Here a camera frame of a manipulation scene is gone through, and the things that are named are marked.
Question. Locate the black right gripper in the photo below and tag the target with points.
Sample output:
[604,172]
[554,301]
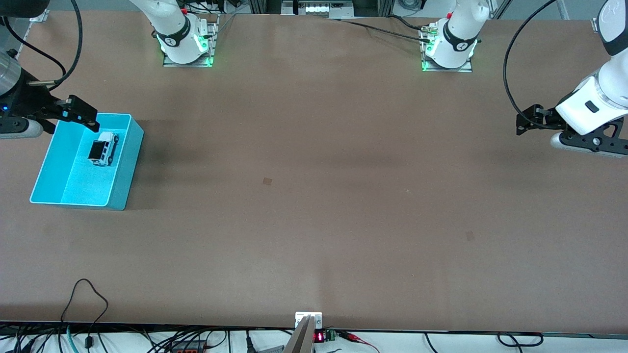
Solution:
[30,101]

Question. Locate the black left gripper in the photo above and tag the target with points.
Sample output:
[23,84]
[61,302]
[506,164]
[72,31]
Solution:
[548,119]

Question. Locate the white jeep toy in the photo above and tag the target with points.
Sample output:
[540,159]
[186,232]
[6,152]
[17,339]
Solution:
[110,144]

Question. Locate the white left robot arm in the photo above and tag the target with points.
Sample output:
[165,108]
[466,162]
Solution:
[451,56]

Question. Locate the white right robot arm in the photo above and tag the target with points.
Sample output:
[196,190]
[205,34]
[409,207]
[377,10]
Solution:
[181,49]

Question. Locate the cyan plastic bin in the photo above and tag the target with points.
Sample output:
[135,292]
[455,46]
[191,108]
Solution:
[73,186]

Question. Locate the lit control unit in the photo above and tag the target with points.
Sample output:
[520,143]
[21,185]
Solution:
[319,9]

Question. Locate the red digit display module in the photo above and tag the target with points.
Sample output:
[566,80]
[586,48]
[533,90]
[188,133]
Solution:
[320,337]

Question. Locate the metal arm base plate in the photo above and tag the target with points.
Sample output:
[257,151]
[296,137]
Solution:
[449,69]
[214,49]

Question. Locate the white metal bracket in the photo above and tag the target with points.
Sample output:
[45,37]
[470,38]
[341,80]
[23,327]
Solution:
[300,316]

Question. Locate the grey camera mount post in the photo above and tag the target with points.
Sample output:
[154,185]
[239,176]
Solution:
[300,340]

